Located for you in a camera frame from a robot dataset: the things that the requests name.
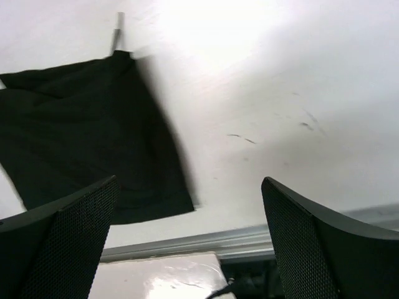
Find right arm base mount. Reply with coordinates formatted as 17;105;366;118
208;259;285;298

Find black trousers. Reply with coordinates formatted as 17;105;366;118
1;50;195;225

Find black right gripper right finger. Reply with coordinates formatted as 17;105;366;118
261;177;398;298

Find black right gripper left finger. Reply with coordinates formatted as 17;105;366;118
1;176;120;299

